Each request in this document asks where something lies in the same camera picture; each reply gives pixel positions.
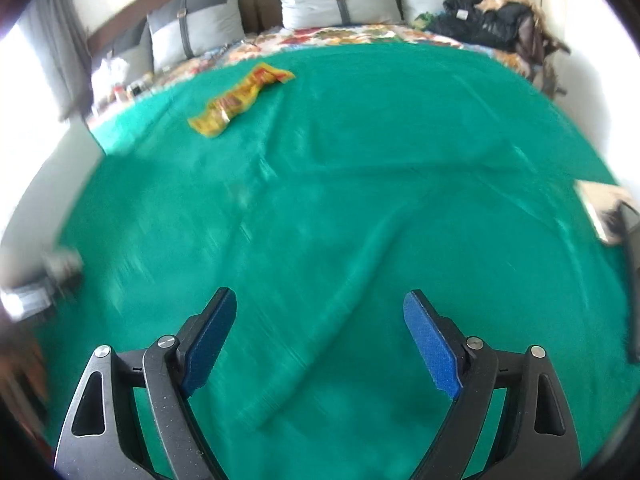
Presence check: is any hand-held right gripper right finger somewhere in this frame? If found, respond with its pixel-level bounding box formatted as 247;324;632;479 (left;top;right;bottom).
402;289;583;480

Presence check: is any floral bedsheet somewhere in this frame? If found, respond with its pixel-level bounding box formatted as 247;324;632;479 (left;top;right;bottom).
87;22;531;122

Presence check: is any black jacket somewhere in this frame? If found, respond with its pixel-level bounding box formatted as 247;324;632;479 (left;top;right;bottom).
425;0;536;54

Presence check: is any white grey clutter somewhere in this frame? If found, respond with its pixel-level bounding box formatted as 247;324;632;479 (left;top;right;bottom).
0;247;86;326

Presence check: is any brown handbag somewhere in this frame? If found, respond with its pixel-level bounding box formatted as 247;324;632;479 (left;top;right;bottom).
517;9;572;69

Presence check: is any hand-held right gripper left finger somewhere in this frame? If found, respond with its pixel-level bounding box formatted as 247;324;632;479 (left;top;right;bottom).
54;287;238;480

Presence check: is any grey curtain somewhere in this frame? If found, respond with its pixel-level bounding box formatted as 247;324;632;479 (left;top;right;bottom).
17;0;92;122

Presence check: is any dark blurred object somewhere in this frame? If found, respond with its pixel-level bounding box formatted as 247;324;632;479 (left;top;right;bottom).
602;199;640;367

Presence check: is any yellow red snack packet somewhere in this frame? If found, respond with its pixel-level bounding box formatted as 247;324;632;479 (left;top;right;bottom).
187;62;296;139

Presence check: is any white flat box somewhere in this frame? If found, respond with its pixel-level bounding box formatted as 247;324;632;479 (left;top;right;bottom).
574;179;632;247

